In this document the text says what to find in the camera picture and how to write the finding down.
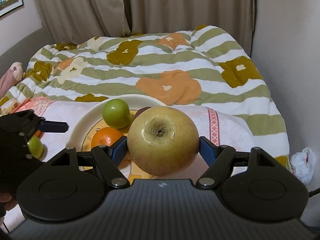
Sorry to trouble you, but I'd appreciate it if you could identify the large orange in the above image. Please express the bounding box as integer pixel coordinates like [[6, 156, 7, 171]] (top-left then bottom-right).
[[91, 127, 123, 148]]

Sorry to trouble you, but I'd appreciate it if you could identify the small green apple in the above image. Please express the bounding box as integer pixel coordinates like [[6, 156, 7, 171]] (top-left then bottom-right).
[[28, 137, 43, 159]]

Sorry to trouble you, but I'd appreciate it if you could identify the round green apple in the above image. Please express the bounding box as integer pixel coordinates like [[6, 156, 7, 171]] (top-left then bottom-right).
[[102, 99, 130, 129]]

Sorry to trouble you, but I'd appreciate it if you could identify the brown kiwi fruit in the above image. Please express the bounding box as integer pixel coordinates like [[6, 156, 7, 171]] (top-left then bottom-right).
[[133, 107, 150, 119]]

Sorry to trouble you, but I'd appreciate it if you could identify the large yellow apple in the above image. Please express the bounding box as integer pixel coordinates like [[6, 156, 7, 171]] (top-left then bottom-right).
[[127, 106, 200, 177]]

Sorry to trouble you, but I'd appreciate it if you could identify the small tangerine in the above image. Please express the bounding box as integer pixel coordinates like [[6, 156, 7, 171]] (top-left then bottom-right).
[[34, 130, 41, 137]]

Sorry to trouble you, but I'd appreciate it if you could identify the person's hand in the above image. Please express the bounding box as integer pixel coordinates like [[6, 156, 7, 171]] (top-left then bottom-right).
[[0, 192, 17, 211]]

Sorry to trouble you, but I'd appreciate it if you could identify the small patterned box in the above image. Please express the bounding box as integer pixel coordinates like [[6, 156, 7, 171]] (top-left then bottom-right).
[[1, 99, 19, 116]]

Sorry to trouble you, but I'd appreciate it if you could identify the cream duck print plate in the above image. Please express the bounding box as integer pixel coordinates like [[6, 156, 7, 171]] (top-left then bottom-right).
[[66, 94, 165, 182]]

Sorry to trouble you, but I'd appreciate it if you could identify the pink plush toy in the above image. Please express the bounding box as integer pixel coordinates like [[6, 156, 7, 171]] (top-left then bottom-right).
[[0, 62, 24, 98]]

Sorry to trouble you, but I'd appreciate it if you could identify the grey bed headboard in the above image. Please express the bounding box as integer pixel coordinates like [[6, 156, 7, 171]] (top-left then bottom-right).
[[0, 27, 54, 76]]

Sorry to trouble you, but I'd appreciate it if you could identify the white plastic bag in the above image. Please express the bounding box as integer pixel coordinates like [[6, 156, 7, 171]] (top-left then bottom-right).
[[290, 147, 316, 185]]

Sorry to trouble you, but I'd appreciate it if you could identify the green striped floral duvet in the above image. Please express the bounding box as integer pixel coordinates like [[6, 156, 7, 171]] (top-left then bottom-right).
[[1, 25, 290, 167]]

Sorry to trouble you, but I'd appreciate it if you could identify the beige curtain left panel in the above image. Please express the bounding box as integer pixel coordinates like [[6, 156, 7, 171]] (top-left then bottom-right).
[[35, 0, 131, 44]]

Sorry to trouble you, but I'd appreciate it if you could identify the beige curtain panel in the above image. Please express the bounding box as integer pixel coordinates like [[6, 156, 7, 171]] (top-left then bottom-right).
[[35, 0, 131, 44], [124, 0, 257, 55]]

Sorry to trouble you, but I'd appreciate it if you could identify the beige curtain right panel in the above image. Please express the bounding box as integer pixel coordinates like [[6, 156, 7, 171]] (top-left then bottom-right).
[[124, 0, 257, 55]]

